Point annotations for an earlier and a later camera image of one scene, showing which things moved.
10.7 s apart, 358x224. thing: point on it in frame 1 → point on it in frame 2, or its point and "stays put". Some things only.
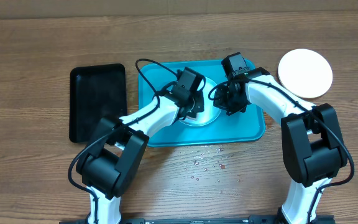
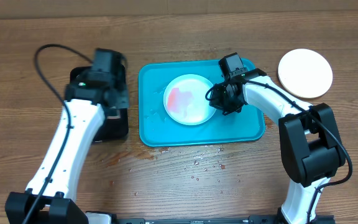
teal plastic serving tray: (247, 126) stays put
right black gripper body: (230, 102) stays put
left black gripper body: (197, 104) → (122, 92)
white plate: (305, 73) stays put
